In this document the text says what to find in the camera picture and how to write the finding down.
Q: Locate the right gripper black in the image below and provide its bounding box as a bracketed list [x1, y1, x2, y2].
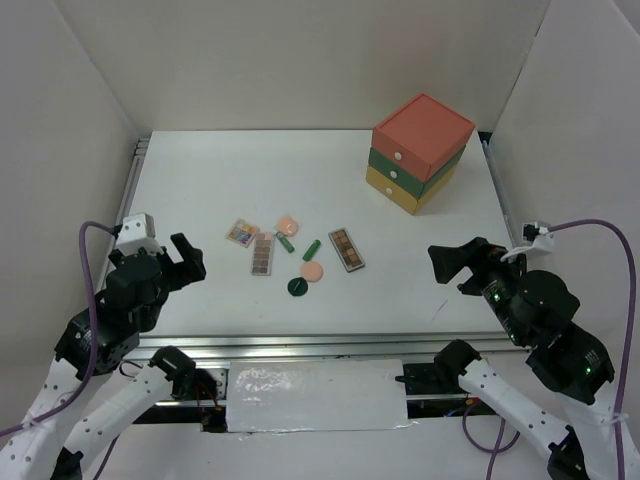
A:
[425, 231, 530, 342]

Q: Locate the colourful eyeshadow palette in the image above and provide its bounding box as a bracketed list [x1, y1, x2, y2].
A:
[225, 219, 260, 248]

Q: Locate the pink brown eyeshadow palette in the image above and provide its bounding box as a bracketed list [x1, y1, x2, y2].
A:
[250, 232, 275, 276]

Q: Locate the green lipstick tube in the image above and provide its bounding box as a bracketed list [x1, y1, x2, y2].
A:
[303, 239, 321, 262]
[276, 232, 295, 253]

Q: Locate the green drawer box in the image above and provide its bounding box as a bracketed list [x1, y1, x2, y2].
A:
[367, 142, 464, 200]

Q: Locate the orange drawer box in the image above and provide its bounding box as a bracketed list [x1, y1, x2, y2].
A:
[371, 93, 475, 182]

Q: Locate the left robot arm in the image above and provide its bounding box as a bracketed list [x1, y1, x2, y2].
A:
[1, 233, 206, 479]

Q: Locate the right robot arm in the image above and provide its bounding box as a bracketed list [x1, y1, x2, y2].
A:
[428, 237, 639, 479]

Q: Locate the wrapped peach makeup sponge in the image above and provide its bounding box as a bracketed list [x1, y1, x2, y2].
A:
[276, 216, 299, 237]

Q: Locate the dark brown eyeshadow palette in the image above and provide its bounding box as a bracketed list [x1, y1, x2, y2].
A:
[328, 228, 365, 273]

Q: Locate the dark green round compact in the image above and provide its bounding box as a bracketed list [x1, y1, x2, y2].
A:
[287, 277, 308, 297]

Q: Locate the round peach powder puff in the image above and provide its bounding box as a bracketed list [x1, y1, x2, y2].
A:
[300, 261, 324, 283]

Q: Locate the white foil covered panel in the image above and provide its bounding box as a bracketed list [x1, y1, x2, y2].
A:
[226, 359, 410, 433]

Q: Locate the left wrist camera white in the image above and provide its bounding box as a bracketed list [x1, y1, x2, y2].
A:
[115, 213, 158, 256]

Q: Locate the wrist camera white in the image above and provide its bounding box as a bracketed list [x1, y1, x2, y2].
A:
[115, 213, 158, 256]
[500, 221, 555, 263]

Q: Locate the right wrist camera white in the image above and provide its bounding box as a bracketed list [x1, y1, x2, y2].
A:
[500, 221, 555, 263]

